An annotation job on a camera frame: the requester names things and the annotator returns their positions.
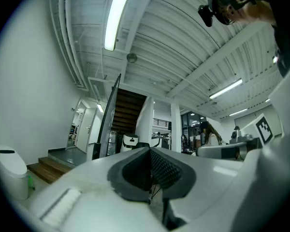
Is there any long ceiling light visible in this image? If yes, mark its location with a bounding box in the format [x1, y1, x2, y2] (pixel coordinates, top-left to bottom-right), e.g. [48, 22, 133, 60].
[209, 78, 244, 100]
[229, 108, 248, 117]
[103, 0, 136, 52]

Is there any person's head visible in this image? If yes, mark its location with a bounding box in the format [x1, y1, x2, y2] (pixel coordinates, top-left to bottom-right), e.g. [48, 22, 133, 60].
[228, 0, 276, 26]

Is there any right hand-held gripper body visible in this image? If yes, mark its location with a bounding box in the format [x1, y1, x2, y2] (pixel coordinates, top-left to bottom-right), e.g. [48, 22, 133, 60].
[229, 113, 274, 160]

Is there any black mesh office chair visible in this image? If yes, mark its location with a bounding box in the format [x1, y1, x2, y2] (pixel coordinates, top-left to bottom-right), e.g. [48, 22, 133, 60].
[134, 142, 151, 150]

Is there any black head-worn camera headset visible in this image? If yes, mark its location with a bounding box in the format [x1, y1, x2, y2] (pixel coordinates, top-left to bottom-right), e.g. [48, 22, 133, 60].
[197, 0, 257, 28]

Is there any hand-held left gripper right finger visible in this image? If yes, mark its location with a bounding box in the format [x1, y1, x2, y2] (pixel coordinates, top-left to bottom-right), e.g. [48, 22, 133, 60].
[150, 147, 247, 230]

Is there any white delivery robot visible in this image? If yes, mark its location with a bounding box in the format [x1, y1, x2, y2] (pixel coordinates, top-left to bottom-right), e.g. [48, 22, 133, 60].
[120, 133, 139, 153]

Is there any black metal railing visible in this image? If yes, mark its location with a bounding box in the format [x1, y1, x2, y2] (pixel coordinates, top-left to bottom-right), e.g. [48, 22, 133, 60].
[152, 117, 172, 128]

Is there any wooden staircase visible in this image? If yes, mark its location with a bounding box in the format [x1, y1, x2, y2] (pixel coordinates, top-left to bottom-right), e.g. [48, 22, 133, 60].
[111, 88, 147, 135]

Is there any white door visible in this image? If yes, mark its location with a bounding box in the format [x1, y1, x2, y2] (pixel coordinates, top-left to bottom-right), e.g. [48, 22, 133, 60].
[76, 106, 97, 153]

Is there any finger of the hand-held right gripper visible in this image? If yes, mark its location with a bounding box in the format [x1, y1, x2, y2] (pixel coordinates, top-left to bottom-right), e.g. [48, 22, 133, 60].
[197, 142, 240, 159]

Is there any green plastic bottle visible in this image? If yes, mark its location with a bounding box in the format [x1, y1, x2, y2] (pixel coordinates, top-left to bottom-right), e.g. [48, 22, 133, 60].
[26, 175, 36, 191]

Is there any white partition board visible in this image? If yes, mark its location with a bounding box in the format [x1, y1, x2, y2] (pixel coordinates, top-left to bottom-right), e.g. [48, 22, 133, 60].
[91, 73, 122, 160]

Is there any wooden step platform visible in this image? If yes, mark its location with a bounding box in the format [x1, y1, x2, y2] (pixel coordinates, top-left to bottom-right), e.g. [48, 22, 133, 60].
[27, 156, 74, 185]

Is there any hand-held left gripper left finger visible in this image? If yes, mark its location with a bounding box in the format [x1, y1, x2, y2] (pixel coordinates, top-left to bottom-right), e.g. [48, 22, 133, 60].
[21, 146, 167, 232]

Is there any white trash bin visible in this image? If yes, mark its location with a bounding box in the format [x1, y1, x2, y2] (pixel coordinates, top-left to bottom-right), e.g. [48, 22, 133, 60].
[0, 144, 29, 201]

